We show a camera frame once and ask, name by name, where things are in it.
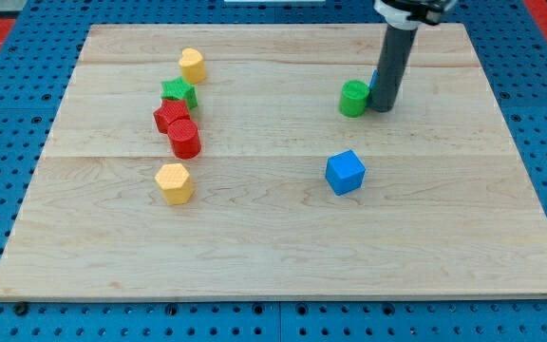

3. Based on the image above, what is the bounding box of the yellow hexagon block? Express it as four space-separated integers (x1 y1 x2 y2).
155 163 195 205

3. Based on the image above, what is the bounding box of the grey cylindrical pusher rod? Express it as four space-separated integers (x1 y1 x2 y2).
370 25 417 112

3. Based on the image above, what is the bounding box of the blue block behind rod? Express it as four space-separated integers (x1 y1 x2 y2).
369 69 378 92

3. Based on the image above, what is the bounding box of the green cylinder block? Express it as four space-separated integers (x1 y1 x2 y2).
339 80 370 118

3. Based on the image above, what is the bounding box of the green star block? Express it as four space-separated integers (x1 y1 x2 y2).
160 77 198 109

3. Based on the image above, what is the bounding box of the light wooden board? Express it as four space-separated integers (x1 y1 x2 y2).
0 24 547 302

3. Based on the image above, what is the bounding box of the yellow heart block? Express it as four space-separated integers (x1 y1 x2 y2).
179 47 207 85

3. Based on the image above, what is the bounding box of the blue cube block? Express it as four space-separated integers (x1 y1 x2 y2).
325 150 366 196

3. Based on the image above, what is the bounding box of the red star block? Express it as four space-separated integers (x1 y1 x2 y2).
153 99 190 134

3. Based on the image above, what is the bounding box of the red cylinder block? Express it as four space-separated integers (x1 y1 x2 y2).
167 119 201 159

